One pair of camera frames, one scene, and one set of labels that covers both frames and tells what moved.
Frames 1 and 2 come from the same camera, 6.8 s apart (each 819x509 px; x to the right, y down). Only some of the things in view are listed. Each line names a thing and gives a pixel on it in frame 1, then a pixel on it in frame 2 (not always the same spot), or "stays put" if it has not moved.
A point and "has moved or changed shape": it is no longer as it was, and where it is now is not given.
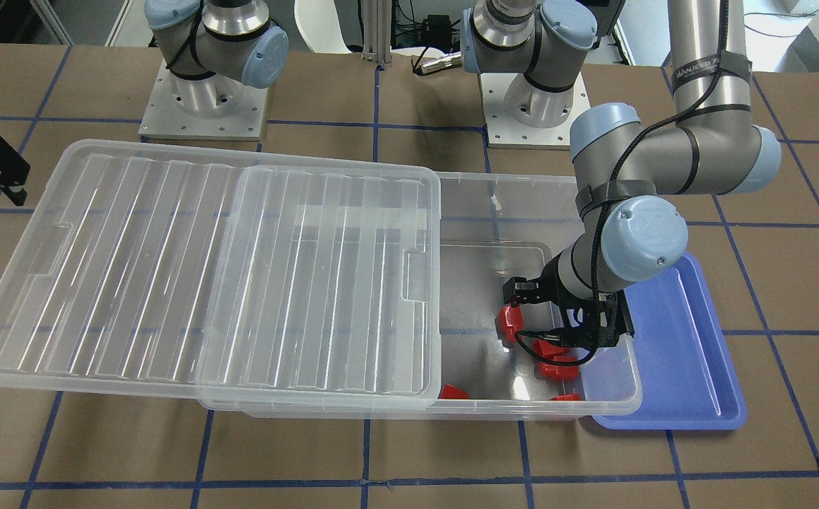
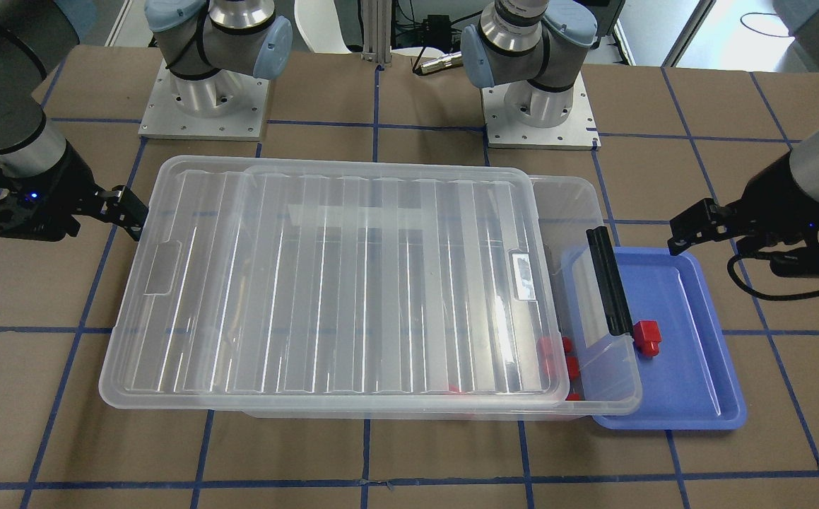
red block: [553, 372] stays put
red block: [509, 321] to [647, 336]
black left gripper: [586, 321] to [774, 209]
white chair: [320, 23] stays put
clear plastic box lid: [152, 270] has moved or changed shape
